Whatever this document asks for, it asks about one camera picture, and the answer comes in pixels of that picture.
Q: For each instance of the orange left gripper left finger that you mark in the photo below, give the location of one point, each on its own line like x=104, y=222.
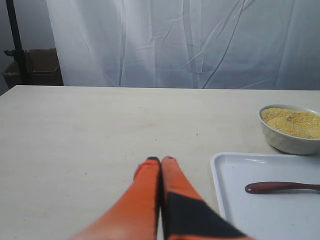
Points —
x=135, y=215

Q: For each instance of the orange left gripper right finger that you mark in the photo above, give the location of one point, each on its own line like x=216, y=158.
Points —
x=185, y=215

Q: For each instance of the dark brown wooden spoon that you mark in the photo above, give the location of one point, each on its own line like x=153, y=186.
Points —
x=272, y=186

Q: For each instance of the yellow grainy powder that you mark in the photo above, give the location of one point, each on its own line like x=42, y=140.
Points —
x=301, y=124

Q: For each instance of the white rectangular plastic tray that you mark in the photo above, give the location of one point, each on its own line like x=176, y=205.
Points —
x=289, y=215

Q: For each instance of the white ceramic bowl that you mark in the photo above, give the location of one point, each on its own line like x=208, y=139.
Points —
x=288, y=143

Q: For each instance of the brown cardboard box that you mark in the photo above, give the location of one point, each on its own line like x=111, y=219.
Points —
x=43, y=69

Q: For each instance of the white wrinkled backdrop cloth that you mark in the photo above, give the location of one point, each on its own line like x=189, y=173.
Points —
x=197, y=44

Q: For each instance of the black stand pole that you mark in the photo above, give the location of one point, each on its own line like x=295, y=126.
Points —
x=17, y=53

